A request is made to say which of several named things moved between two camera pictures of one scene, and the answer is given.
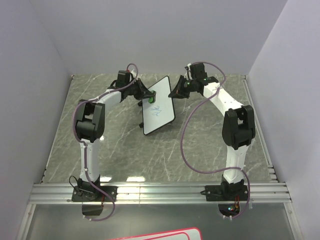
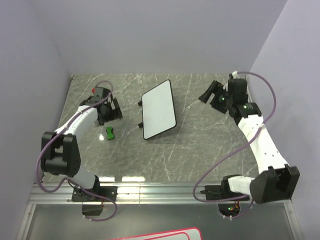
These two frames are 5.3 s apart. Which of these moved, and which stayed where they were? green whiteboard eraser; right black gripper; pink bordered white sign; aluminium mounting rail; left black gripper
Moved: right black gripper; green whiteboard eraser; left black gripper
Stayed: pink bordered white sign; aluminium mounting rail
